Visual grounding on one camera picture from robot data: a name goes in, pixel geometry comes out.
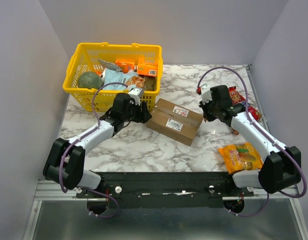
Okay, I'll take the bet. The red candy bag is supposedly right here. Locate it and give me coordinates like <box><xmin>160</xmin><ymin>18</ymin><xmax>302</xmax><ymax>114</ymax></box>
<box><xmin>228</xmin><ymin>86</ymin><xmax>262</xmax><ymax>122</ymax></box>

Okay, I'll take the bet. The orange box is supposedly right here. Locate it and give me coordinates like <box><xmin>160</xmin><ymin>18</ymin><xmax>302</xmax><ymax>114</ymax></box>
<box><xmin>136</xmin><ymin>56</ymin><xmax>158</xmax><ymax>77</ymax></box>
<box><xmin>115</xmin><ymin>59</ymin><xmax>135</xmax><ymax>74</ymax></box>

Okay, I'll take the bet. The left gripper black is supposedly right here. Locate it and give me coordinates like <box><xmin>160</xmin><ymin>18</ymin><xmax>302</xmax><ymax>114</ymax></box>
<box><xmin>122</xmin><ymin>98</ymin><xmax>152</xmax><ymax>124</ymax></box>

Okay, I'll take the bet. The orange box left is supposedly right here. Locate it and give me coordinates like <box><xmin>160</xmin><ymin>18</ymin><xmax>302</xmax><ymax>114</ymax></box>
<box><xmin>115</xmin><ymin>59</ymin><xmax>135</xmax><ymax>74</ymax></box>

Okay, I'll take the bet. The yellow orange snack bag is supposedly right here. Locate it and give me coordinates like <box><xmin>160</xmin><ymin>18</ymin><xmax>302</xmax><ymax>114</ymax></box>
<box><xmin>218</xmin><ymin>142</ymin><xmax>263</xmax><ymax>174</ymax></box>

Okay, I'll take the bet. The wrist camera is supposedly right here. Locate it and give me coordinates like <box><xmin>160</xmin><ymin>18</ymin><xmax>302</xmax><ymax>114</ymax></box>
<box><xmin>128</xmin><ymin>87</ymin><xmax>144</xmax><ymax>106</ymax></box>
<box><xmin>196</xmin><ymin>84</ymin><xmax>212</xmax><ymax>105</ymax></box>

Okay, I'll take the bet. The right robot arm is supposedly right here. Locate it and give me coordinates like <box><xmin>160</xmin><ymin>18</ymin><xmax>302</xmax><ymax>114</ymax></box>
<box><xmin>197</xmin><ymin>84</ymin><xmax>301</xmax><ymax>196</ymax></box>

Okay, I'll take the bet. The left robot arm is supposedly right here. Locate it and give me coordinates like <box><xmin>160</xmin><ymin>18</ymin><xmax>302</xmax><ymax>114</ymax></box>
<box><xmin>42</xmin><ymin>88</ymin><xmax>152</xmax><ymax>198</ymax></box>

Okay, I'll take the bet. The grey foil packet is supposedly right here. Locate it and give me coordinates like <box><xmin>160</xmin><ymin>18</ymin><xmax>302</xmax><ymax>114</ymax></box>
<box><xmin>98</xmin><ymin>59</ymin><xmax>122</xmax><ymax>73</ymax></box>

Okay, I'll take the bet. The orange box right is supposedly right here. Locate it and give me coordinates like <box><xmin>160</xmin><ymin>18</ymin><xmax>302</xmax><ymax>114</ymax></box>
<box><xmin>136</xmin><ymin>56</ymin><xmax>158</xmax><ymax>77</ymax></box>

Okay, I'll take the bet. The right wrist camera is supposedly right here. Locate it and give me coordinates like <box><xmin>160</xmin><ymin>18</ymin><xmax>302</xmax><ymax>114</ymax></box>
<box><xmin>196</xmin><ymin>84</ymin><xmax>212</xmax><ymax>105</ymax></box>

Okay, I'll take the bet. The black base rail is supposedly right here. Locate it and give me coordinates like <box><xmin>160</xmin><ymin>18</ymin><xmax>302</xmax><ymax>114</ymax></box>
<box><xmin>45</xmin><ymin>171</ymin><xmax>255</xmax><ymax>210</ymax></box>

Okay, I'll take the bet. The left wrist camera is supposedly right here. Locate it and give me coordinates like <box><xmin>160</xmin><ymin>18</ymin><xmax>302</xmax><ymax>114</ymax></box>
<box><xmin>128</xmin><ymin>87</ymin><xmax>144</xmax><ymax>106</ymax></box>

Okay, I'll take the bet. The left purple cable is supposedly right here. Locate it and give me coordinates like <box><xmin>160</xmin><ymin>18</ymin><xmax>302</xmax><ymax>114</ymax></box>
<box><xmin>58</xmin><ymin>82</ymin><xmax>131</xmax><ymax>219</ymax></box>

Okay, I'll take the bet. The green melon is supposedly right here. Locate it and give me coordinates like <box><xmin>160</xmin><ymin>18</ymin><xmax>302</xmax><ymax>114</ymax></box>
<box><xmin>77</xmin><ymin>71</ymin><xmax>104</xmax><ymax>89</ymax></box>

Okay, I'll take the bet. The light blue chips bag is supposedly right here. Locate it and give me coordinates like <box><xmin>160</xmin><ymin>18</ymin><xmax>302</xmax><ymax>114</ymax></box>
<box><xmin>103</xmin><ymin>68</ymin><xmax>138</xmax><ymax>91</ymax></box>

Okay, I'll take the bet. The brown cardboard express box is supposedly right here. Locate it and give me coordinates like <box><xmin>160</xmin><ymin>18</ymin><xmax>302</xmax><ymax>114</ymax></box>
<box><xmin>146</xmin><ymin>98</ymin><xmax>203</xmax><ymax>146</ymax></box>

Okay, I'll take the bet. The yellow plastic shopping basket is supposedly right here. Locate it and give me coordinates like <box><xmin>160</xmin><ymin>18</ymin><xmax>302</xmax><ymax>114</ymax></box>
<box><xmin>62</xmin><ymin>42</ymin><xmax>163</xmax><ymax>112</ymax></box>

